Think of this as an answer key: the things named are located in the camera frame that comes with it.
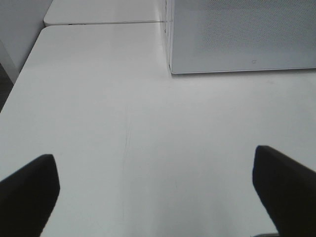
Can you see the white microwave door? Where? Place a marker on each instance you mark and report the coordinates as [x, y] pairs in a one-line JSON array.
[[242, 35]]

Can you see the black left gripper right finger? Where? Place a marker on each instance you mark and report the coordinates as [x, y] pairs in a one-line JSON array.
[[287, 190]]

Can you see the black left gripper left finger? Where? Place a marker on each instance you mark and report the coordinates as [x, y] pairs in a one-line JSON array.
[[28, 197]]

